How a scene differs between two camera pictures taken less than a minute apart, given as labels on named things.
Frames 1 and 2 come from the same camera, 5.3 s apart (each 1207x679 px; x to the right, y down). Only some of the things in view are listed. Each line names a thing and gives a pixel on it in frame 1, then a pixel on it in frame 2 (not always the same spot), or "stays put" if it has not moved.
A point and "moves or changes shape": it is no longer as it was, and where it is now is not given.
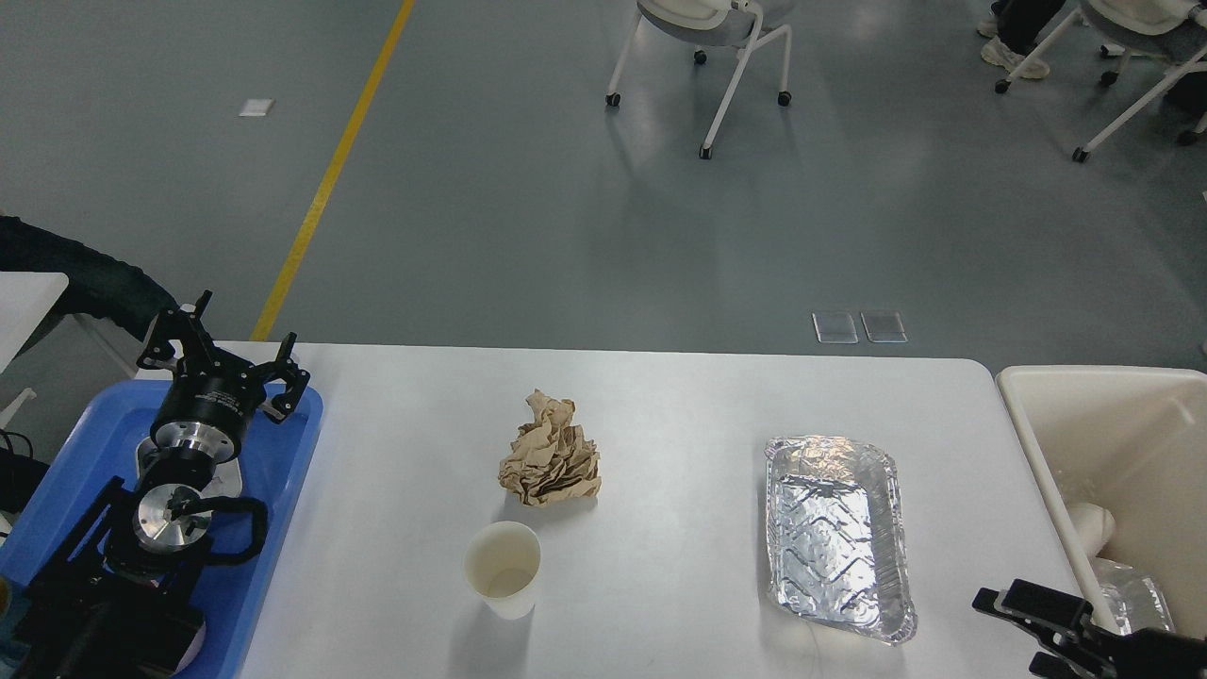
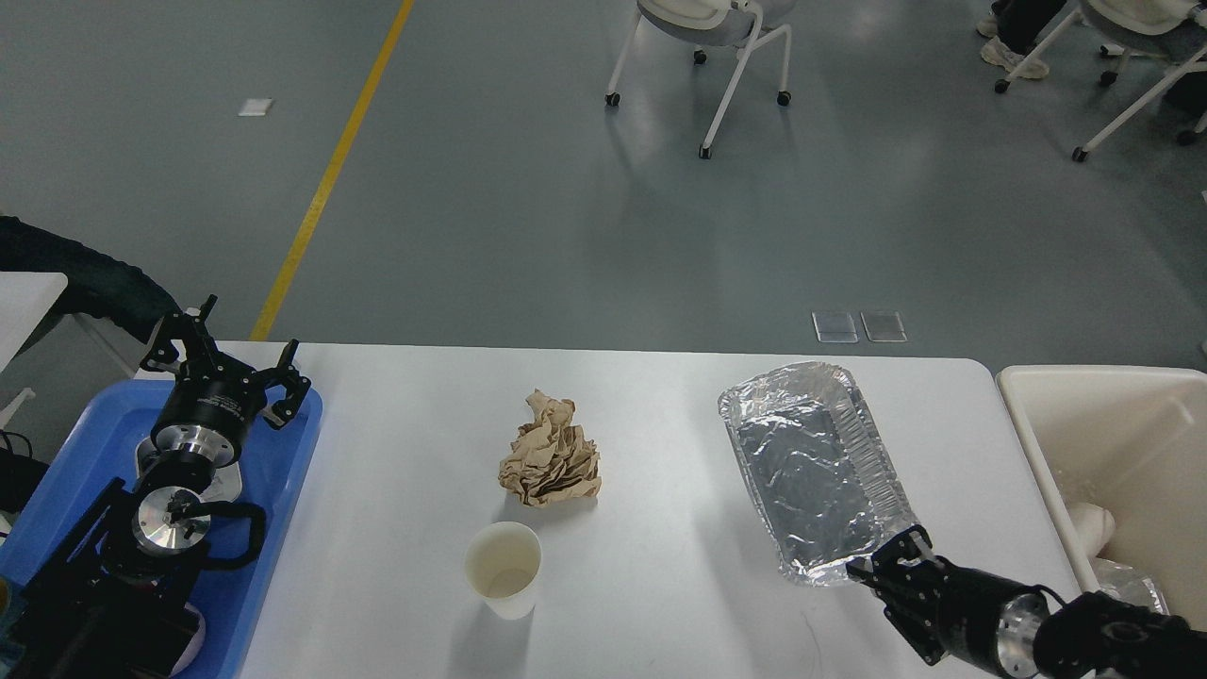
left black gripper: x=205 y=408 stays put
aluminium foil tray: x=836 y=542 moves or changes shape
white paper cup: x=502 y=561 stays put
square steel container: x=224 y=482 stays put
